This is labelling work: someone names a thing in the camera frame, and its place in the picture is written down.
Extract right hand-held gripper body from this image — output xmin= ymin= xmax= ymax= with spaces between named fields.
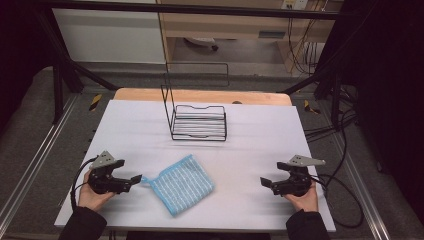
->
xmin=270 ymin=154 xmax=327 ymax=198

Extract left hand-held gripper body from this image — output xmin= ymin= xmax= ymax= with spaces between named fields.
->
xmin=88 ymin=150 xmax=133 ymax=195

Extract blue striped towel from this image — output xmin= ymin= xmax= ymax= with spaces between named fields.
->
xmin=140 ymin=153 xmax=216 ymax=218

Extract black wire rack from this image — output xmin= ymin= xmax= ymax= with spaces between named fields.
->
xmin=160 ymin=61 xmax=231 ymax=142

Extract person's right hand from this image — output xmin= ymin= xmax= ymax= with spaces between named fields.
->
xmin=283 ymin=181 xmax=320 ymax=214

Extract person's left hand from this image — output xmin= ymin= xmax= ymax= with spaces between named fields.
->
xmin=77 ymin=169 xmax=117 ymax=213

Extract white table cover sheet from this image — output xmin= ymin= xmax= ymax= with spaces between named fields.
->
xmin=53 ymin=99 xmax=337 ymax=234

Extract yellow black tape strip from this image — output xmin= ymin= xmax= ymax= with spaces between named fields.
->
xmin=88 ymin=93 xmax=103 ymax=112
xmin=303 ymin=99 xmax=322 ymax=116

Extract wooden table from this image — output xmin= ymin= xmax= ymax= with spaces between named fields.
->
xmin=113 ymin=87 xmax=294 ymax=107

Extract white cabinet panel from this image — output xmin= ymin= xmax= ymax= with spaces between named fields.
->
xmin=51 ymin=7 xmax=167 ymax=65

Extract light wooden desk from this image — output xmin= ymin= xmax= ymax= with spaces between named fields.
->
xmin=155 ymin=0 xmax=345 ymax=73

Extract office chair base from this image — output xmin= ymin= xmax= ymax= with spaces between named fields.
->
xmin=183 ymin=36 xmax=220 ymax=52

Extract white power strip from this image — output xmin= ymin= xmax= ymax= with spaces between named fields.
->
xmin=281 ymin=0 xmax=310 ymax=11

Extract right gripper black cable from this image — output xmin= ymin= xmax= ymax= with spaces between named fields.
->
xmin=310 ymin=172 xmax=365 ymax=230

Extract bundle of black floor cables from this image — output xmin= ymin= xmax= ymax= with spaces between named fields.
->
xmin=303 ymin=108 xmax=358 ymax=143

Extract aluminium floor rail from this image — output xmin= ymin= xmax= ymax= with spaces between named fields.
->
xmin=0 ymin=94 xmax=80 ymax=232
xmin=332 ymin=132 xmax=392 ymax=240

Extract black metal frame stand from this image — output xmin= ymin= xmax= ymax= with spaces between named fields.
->
xmin=281 ymin=19 xmax=354 ymax=132
xmin=33 ymin=9 xmax=119 ymax=125

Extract hanging yellow and black cables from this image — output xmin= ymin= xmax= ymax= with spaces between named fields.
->
xmin=286 ymin=9 xmax=326 ymax=76

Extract black metal frame bar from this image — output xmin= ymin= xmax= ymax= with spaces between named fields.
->
xmin=35 ymin=0 xmax=348 ymax=21

